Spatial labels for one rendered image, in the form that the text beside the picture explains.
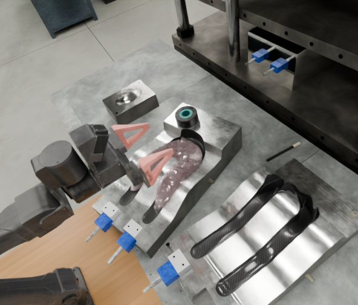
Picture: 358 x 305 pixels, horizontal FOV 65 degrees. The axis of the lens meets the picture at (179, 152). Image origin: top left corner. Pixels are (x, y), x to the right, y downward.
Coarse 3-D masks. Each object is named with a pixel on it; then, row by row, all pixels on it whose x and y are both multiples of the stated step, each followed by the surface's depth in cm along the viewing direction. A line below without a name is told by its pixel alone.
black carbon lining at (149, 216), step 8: (184, 136) 102; (192, 136) 100; (200, 136) 96; (200, 144) 99; (128, 192) 94; (136, 192) 93; (120, 200) 92; (128, 200) 92; (152, 208) 88; (144, 216) 87; (152, 216) 87
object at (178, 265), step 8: (176, 256) 71; (168, 264) 71; (176, 264) 70; (184, 264) 69; (160, 272) 71; (168, 272) 70; (176, 272) 70; (184, 272) 70; (160, 280) 70; (168, 280) 69
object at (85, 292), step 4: (76, 268) 86; (76, 272) 85; (80, 272) 85; (76, 276) 84; (80, 276) 84; (80, 280) 83; (84, 280) 83; (80, 284) 82; (84, 284) 82; (80, 288) 81; (84, 288) 81; (84, 292) 78; (88, 292) 80; (80, 296) 75; (84, 296) 77; (88, 296) 79; (80, 300) 75; (84, 300) 77; (88, 300) 78; (92, 300) 79; (80, 304) 76; (84, 304) 77; (88, 304) 78; (92, 304) 78
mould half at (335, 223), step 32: (320, 192) 80; (256, 224) 74; (320, 224) 68; (352, 224) 73; (224, 256) 72; (288, 256) 68; (320, 256) 64; (192, 288) 68; (256, 288) 66; (288, 288) 67
